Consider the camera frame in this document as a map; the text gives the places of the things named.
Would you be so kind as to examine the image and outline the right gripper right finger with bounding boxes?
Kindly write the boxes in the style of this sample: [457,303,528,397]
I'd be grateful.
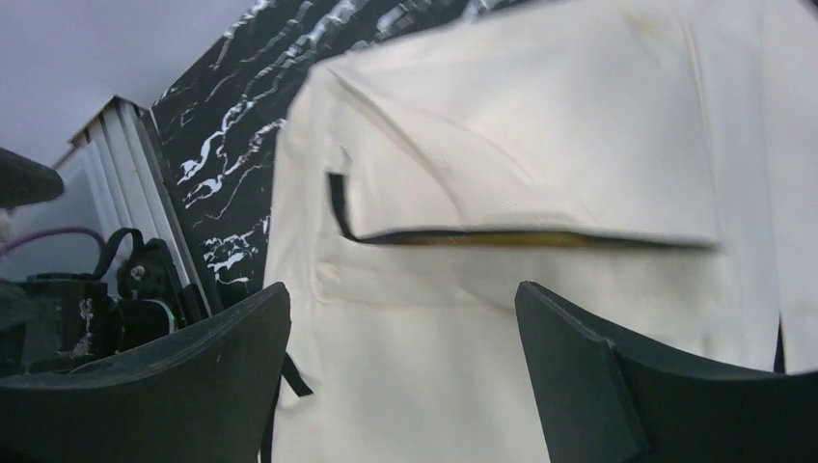
[515,282,817,463]

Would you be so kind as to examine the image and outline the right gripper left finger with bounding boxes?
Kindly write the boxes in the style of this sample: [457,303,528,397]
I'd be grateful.
[1,283,290,462]

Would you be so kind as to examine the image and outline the beige canvas student bag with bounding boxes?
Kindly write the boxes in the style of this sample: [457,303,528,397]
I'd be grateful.
[264,1,817,462]

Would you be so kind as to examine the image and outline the yellow crayon pack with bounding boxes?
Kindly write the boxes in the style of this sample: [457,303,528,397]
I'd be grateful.
[386,231,644,247]

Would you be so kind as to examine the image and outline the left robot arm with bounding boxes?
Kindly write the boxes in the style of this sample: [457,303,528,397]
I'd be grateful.
[1,226,207,376]

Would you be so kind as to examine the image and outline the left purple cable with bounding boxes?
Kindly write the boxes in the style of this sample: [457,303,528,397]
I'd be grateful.
[0,226,107,257]

